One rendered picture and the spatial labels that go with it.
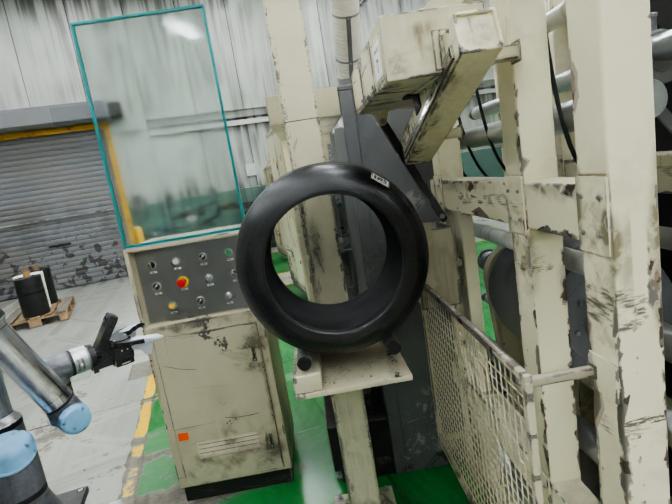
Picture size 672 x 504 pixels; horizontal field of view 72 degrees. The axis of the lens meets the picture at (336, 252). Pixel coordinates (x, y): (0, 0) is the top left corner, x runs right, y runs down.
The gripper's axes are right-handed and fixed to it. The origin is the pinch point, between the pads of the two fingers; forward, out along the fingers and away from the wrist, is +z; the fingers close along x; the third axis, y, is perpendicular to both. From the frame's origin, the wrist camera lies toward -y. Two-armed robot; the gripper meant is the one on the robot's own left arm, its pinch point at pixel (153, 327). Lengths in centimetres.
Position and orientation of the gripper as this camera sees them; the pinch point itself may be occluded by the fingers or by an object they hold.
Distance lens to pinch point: 161.9
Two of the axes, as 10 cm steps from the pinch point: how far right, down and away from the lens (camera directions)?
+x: 6.9, 1.5, -7.1
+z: 7.2, -2.3, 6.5
